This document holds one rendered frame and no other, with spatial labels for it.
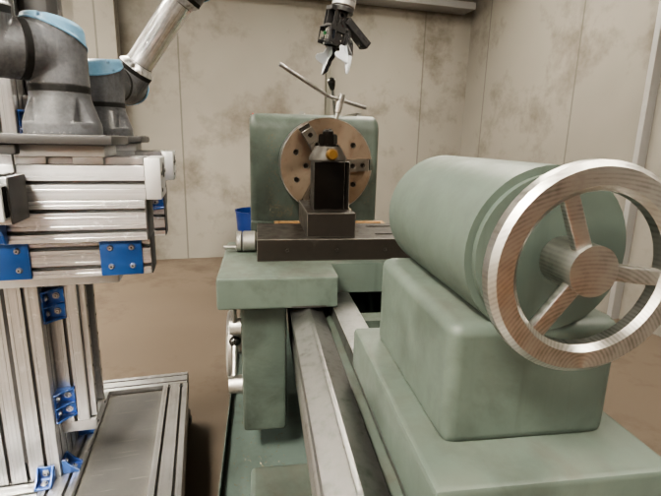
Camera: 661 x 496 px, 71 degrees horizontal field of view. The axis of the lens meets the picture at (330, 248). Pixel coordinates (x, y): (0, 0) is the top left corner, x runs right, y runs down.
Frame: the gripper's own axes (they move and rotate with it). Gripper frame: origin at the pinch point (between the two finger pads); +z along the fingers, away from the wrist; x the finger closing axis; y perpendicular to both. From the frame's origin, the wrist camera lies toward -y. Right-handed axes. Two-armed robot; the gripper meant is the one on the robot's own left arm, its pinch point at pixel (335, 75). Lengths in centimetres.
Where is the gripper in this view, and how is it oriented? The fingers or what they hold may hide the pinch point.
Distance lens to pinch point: 162.1
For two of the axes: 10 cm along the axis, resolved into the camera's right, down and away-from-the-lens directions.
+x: 5.3, 2.8, -8.0
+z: -2.0, 9.6, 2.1
